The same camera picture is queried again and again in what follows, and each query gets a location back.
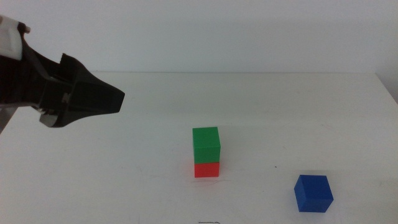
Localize green cube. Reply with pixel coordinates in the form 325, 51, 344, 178
192, 126, 221, 165

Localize red cube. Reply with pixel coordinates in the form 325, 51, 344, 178
193, 161, 221, 179

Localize blue cube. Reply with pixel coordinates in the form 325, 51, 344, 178
294, 174, 335, 213

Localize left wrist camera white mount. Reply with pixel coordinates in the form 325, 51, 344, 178
0, 14, 32, 62

